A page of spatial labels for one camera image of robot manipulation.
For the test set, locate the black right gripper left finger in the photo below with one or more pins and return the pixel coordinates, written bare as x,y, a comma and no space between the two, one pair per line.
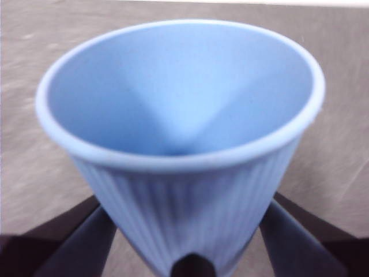
63,251

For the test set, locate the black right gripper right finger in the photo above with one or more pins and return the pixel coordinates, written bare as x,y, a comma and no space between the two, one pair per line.
311,248

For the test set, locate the blue ribbed plastic cup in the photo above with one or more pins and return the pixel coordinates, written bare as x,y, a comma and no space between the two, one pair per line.
184,115

